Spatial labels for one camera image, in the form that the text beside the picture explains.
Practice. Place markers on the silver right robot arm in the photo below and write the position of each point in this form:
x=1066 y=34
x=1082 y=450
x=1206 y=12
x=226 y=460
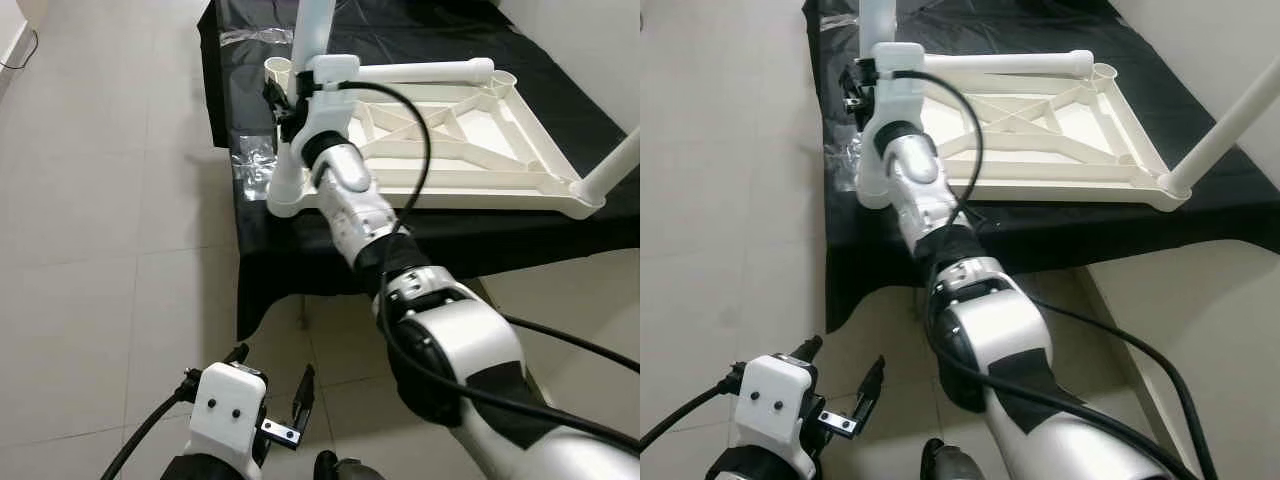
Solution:
x=1010 y=340
x=470 y=350

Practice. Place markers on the white plastic children table top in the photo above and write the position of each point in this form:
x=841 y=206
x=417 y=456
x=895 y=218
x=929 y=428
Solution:
x=1060 y=125
x=480 y=130

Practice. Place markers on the clear tape strip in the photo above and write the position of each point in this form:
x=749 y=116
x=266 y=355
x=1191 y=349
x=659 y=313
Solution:
x=840 y=25
x=250 y=37

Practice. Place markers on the clear tape cross patch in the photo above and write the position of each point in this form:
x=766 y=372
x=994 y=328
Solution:
x=250 y=165
x=843 y=162

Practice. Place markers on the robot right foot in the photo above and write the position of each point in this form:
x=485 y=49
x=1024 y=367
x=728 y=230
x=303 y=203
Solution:
x=350 y=468
x=952 y=462

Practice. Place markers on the black tablecloth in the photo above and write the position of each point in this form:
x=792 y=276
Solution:
x=880 y=260
x=300 y=260

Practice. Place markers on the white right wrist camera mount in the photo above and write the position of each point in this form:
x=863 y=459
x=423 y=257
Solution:
x=330 y=110
x=900 y=100

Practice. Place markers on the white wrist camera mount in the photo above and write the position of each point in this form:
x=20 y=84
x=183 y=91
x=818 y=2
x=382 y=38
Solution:
x=900 y=100
x=225 y=410
x=775 y=400
x=330 y=110

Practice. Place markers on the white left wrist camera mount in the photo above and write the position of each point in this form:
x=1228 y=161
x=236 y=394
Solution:
x=225 y=410
x=775 y=400

